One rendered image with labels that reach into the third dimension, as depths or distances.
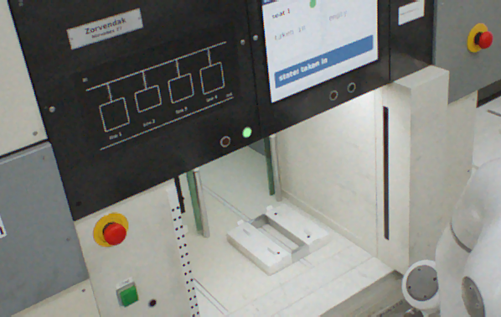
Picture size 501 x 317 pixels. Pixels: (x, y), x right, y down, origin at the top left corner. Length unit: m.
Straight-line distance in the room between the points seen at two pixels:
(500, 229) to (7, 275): 0.77
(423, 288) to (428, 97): 0.53
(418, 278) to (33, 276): 0.65
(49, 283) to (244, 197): 1.03
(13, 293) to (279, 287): 0.79
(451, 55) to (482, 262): 0.94
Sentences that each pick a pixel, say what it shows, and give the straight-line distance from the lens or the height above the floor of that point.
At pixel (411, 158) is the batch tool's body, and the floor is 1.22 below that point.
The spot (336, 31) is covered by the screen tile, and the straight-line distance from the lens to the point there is 1.39.
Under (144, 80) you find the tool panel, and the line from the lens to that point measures 1.16.
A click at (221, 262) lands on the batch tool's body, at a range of 1.90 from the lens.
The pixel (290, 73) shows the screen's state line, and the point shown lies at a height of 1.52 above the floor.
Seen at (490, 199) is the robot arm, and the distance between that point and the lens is 0.88.
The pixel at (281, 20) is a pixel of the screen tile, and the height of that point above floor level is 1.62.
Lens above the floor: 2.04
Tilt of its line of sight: 30 degrees down
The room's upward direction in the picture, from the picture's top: 7 degrees counter-clockwise
